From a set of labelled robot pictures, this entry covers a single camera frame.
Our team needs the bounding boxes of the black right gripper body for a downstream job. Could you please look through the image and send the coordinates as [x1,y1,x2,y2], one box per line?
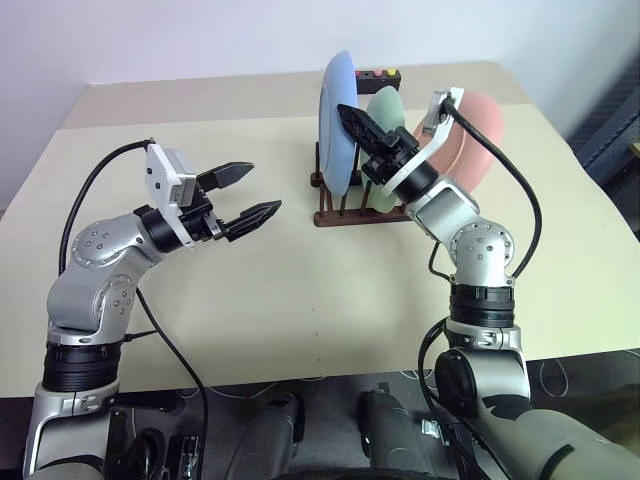
[361,126,421,188]

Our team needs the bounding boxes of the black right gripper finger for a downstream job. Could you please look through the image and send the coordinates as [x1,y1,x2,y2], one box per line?
[338,110,384,160]
[337,102,396,145]

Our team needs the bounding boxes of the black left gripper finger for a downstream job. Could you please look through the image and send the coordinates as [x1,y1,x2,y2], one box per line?
[196,160,257,194]
[219,199,284,245]

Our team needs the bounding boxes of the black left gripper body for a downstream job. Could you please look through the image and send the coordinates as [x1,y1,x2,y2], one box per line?
[178,185,236,245]

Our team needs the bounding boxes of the green plate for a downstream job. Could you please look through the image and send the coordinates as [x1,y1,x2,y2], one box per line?
[364,85,406,214]

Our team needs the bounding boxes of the blue plate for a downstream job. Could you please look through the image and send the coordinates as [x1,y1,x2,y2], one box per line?
[317,49,362,198]

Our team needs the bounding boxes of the pink plate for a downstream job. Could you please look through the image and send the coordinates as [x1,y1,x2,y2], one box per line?
[411,90,505,194]

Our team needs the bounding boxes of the brown wooden dish rack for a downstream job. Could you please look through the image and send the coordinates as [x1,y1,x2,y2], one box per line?
[309,141,416,229]

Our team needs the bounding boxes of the black box with coloured buttons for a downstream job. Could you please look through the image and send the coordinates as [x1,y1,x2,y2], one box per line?
[354,68,403,97]

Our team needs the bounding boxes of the dark grey rounded shape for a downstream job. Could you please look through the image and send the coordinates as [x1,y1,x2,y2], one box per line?
[238,392,307,480]
[356,388,434,480]

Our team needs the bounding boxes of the dark grey textured object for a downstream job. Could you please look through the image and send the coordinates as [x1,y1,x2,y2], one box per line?
[567,47,640,184]

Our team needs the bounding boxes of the black tools under table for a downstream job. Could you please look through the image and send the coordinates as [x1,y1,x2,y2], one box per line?
[107,389,204,480]

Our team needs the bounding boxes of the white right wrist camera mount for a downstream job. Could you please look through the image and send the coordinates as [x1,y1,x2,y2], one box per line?
[380,87,466,197]

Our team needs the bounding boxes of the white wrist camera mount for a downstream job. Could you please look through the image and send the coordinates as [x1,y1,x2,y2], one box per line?
[380,87,466,197]
[143,143,201,250]

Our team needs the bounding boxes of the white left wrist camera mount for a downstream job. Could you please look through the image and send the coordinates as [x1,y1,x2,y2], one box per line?
[143,143,201,250]

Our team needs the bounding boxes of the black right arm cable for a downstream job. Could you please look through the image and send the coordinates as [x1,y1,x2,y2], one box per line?
[417,97,544,466]

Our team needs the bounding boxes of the thin white floor cable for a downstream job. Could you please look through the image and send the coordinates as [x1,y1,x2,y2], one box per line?
[538,357,572,399]

